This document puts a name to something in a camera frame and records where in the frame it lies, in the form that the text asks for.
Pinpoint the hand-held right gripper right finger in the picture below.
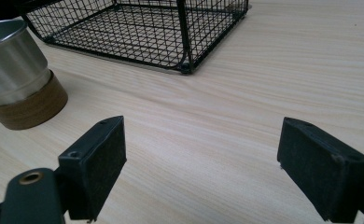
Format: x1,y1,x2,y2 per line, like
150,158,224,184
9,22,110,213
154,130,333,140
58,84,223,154
276,117,364,224

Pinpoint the black wire mesh basket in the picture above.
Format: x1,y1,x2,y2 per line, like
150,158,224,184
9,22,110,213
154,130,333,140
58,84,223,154
21,0,250,75

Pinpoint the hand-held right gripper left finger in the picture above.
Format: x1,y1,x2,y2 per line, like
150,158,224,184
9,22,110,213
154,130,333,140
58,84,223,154
58,115,128,223

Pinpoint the metal cup with brown base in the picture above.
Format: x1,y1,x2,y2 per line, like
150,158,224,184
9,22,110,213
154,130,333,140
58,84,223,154
0,20,69,131

